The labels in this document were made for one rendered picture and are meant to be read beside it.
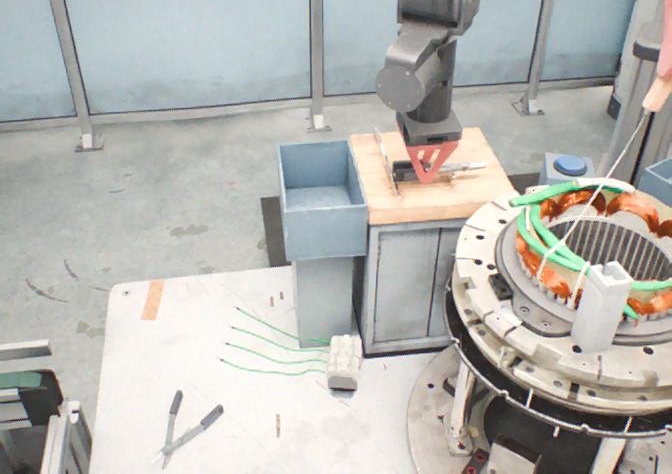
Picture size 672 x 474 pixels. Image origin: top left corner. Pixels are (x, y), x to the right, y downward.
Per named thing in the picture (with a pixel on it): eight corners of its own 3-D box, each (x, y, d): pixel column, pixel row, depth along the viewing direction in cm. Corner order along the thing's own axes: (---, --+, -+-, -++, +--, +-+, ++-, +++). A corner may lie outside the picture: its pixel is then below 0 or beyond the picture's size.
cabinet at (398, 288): (364, 360, 109) (370, 224, 93) (347, 278, 123) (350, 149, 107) (488, 348, 110) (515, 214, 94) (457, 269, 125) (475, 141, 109)
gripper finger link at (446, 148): (403, 195, 92) (407, 133, 86) (392, 163, 97) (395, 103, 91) (455, 190, 93) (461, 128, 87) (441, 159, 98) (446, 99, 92)
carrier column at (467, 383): (451, 444, 94) (471, 335, 81) (445, 429, 96) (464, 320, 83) (469, 440, 94) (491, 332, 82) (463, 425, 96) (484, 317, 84)
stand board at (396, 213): (369, 225, 93) (369, 210, 91) (348, 148, 107) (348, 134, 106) (517, 214, 94) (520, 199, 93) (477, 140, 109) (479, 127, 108)
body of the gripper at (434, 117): (410, 148, 86) (413, 94, 81) (393, 105, 94) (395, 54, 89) (462, 143, 86) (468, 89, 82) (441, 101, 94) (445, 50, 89)
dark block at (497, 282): (499, 278, 76) (501, 269, 76) (511, 299, 74) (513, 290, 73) (487, 280, 76) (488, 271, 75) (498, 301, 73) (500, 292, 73)
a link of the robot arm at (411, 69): (483, -22, 77) (410, -34, 80) (446, 17, 69) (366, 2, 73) (472, 75, 85) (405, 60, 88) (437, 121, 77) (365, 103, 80)
